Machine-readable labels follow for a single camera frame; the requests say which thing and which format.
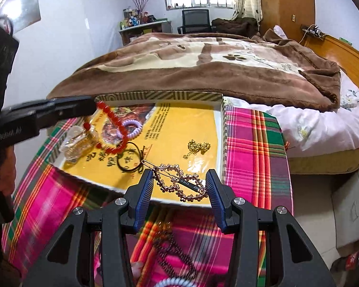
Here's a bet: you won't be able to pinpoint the pink green plaid tablecloth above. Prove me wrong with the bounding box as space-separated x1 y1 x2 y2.
1 105 294 287

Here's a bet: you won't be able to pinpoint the brown paw print blanket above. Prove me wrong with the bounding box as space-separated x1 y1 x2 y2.
48 28 342 112

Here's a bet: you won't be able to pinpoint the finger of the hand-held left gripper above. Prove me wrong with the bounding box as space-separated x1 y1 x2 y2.
37 106 97 132
48 95 98 108

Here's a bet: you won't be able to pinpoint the blue spiral hair tie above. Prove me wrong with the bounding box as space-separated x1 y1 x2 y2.
156 277 198 287

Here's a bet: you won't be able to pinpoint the red bead bracelet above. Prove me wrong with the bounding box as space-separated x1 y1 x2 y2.
84 101 129 155

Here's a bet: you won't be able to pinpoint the wooden desk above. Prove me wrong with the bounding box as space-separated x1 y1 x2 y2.
119 21 172 45

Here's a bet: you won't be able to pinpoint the silver wall poster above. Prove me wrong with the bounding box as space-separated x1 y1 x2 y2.
4 0 42 32

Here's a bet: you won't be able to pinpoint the purple spiral hair tie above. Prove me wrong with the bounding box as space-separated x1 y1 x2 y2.
118 120 143 139

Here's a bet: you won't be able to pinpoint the thin black hair tie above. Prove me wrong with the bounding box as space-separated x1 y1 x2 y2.
117 143 151 174

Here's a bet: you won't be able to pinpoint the wooden bed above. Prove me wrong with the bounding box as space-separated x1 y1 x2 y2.
287 33 359 174

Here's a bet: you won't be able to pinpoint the wooden wardrobe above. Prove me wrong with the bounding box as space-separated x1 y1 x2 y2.
257 0 315 41

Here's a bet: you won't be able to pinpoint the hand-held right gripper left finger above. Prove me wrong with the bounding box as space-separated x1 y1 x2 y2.
22 169 154 287

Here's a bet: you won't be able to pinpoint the dark bead necklace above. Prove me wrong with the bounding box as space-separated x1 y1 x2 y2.
152 221 198 278

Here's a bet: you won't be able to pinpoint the white pillow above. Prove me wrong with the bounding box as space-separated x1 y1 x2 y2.
272 25 288 39

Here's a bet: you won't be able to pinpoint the dark brown cloth heap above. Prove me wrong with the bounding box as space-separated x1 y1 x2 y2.
212 17 259 38

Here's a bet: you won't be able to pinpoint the grey drawer cabinet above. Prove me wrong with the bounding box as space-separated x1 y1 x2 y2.
331 170 359 250

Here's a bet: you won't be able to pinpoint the person's left hand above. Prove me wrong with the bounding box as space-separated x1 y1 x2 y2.
0 146 17 197

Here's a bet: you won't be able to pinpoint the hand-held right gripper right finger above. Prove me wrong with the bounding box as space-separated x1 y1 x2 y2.
205 169 337 287

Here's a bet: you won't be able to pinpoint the crystal bead hair clip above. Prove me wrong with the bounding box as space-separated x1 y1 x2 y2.
141 159 210 202

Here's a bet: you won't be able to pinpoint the black office chair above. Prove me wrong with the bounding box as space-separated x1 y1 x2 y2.
177 9 213 35

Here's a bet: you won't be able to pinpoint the gold chain bracelet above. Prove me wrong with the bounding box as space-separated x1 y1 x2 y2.
184 139 211 160

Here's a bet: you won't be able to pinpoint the cola bottle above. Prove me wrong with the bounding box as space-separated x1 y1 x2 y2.
331 249 359 272

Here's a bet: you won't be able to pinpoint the group of toiletry bottles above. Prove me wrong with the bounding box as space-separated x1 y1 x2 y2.
120 6 156 29

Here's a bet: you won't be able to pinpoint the clear hair claw clip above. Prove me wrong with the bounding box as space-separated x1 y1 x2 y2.
60 124 99 163

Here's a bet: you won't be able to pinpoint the dried branches in vase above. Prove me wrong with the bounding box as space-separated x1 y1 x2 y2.
129 0 160 15

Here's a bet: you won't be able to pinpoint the white floral bed sheet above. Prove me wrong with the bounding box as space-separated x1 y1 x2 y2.
224 72 359 157

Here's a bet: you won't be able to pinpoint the power strip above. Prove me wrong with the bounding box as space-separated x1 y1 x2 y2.
301 24 325 36

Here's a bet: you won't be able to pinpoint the red hanging ornament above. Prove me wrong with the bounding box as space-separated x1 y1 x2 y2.
0 18 14 35

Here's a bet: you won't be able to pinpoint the striped tray with yellow print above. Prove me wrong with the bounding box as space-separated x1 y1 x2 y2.
46 92 226 208

